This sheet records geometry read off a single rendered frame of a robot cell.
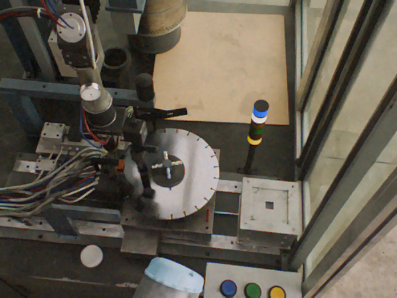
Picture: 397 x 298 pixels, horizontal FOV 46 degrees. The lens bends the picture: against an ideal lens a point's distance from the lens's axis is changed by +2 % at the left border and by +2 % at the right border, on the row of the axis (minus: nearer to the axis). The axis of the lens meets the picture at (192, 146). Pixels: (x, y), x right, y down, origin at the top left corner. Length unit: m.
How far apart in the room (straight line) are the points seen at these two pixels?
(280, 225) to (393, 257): 1.16
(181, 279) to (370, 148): 0.42
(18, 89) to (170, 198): 0.63
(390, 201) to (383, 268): 1.71
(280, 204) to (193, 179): 0.29
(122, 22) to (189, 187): 0.54
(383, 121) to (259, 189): 0.78
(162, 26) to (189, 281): 1.19
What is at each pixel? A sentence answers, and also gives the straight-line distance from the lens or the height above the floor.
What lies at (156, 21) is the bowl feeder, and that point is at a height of 0.97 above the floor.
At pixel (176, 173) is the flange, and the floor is 0.96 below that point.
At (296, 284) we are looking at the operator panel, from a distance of 1.43.
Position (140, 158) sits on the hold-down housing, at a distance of 1.33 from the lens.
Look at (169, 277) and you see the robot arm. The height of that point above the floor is 1.39.
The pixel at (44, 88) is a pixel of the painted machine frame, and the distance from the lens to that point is 1.61.
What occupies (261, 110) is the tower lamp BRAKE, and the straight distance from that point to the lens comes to 1.36.
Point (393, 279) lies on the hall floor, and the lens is 2.52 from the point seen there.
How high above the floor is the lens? 2.26
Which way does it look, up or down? 59 degrees down
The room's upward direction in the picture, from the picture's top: 1 degrees counter-clockwise
